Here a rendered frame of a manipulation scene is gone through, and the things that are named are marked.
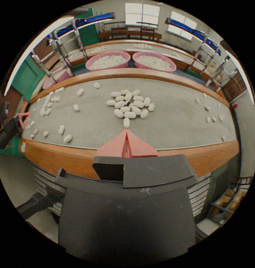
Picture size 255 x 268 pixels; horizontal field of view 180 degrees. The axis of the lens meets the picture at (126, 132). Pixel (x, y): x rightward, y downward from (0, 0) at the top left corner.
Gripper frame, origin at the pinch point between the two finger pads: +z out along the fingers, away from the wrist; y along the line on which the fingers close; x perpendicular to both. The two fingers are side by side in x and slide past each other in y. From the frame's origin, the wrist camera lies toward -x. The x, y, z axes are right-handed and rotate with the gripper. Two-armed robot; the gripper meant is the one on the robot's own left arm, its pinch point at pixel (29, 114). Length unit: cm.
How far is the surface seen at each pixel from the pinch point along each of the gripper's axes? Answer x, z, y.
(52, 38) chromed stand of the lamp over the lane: -30.6, 8.4, -11.6
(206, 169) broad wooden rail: 19, -9, -72
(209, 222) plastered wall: 165, -113, -222
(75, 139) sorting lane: 13.1, 2.0, -24.0
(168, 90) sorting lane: -1, 18, -59
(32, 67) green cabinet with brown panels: -42, 30, 44
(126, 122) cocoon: 8.6, 4.5, -41.3
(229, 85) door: -117, 181, -480
